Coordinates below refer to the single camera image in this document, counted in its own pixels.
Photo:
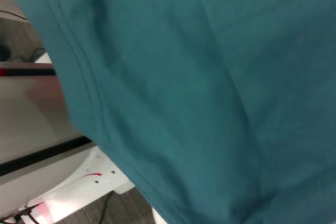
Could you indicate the teal blue shirt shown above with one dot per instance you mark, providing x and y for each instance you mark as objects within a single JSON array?
[{"x": 210, "y": 90}]

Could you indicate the black and red bar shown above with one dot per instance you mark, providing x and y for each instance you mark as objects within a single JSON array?
[{"x": 31, "y": 71}]

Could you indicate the white chassis with holes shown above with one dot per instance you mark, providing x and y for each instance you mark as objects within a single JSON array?
[{"x": 86, "y": 182}]

